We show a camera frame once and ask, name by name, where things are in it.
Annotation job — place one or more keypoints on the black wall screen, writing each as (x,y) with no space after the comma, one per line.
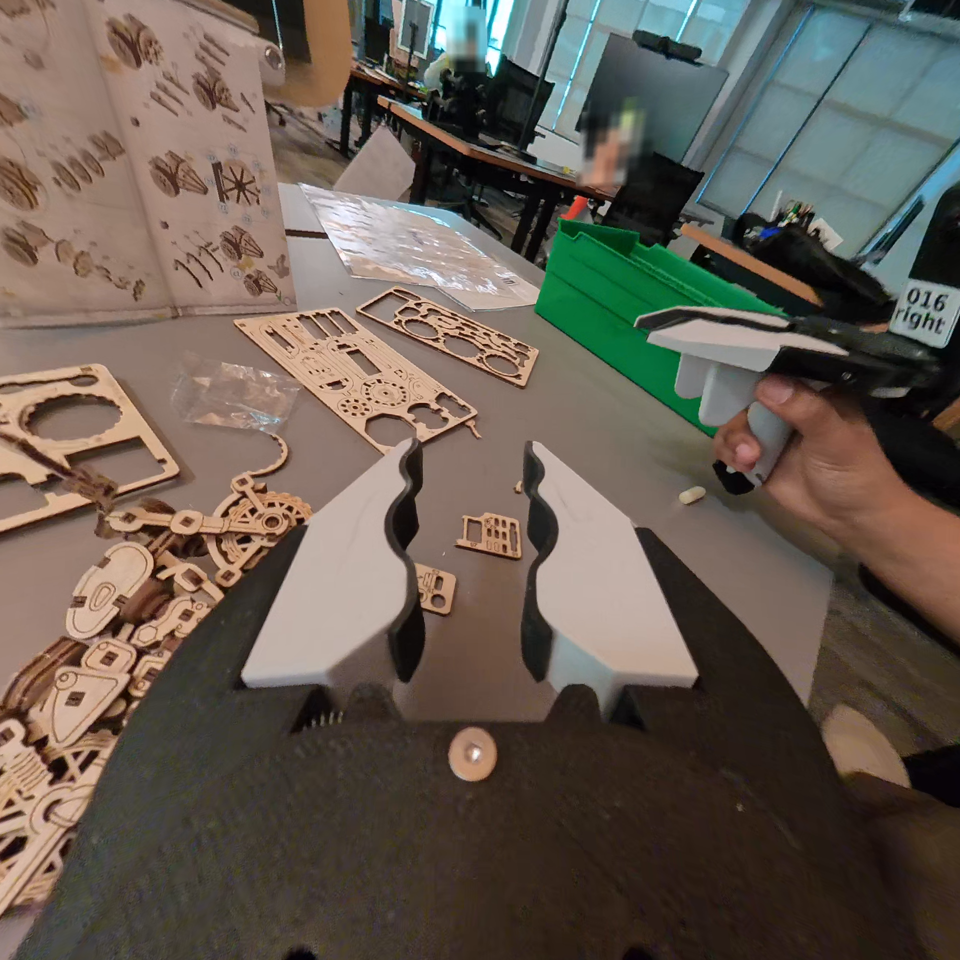
(667,90)

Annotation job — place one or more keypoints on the curved toothed wooden piece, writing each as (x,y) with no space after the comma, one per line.
(279,457)

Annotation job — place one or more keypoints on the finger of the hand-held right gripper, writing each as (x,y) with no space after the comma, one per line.
(727,315)
(720,345)

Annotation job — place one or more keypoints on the large clear plastic bag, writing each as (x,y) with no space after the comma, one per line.
(405,240)

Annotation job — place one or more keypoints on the orange cone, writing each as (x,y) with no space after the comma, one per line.
(581,206)

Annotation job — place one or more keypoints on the person's brown trouser leg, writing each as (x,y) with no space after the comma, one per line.
(915,870)

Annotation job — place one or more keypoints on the wide wooden puzzle sheet frame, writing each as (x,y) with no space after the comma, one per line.
(30,450)

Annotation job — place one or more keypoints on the person's right forearm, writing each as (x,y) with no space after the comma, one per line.
(922,570)

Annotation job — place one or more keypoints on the wooden-top side desk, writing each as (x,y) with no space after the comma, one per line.
(735,259)

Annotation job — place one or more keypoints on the green plastic bin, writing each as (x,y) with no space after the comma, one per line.
(600,300)

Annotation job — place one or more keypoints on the tan chair back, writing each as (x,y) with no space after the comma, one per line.
(315,52)

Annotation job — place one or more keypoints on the person's right hand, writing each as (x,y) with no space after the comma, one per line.
(840,465)

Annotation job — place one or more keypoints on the black bag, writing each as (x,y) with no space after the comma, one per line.
(810,262)

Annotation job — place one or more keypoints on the wooden puzzle sheet with gears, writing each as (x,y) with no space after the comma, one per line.
(315,352)

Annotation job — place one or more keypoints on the small white cylinder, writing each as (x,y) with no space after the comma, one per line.
(691,495)

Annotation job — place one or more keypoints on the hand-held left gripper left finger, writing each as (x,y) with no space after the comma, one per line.
(337,585)

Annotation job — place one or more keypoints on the person's white shoe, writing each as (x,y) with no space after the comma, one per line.
(862,746)

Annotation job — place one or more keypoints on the black office chair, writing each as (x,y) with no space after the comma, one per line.
(652,199)

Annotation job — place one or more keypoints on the small clear plastic bag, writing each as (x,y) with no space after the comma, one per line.
(232,390)

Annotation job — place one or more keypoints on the wooden-top table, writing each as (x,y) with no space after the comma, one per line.
(480,154)

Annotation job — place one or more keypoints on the hollow wooden puzzle sheet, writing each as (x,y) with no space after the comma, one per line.
(382,304)

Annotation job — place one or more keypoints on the small slotted wooden piece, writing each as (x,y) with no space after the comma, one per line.
(491,536)

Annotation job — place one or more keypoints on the small square wooden piece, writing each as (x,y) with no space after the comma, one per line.
(439,592)

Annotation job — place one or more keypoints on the open instruction booklet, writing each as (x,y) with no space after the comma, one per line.
(112,165)

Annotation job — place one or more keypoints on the grey chair back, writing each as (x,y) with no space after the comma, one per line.
(375,169)

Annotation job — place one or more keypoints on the dark wooden rod piece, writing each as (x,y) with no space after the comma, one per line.
(67,472)

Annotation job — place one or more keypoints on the assembled wooden model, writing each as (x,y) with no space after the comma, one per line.
(105,592)

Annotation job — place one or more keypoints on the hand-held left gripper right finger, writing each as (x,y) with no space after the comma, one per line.
(607,600)

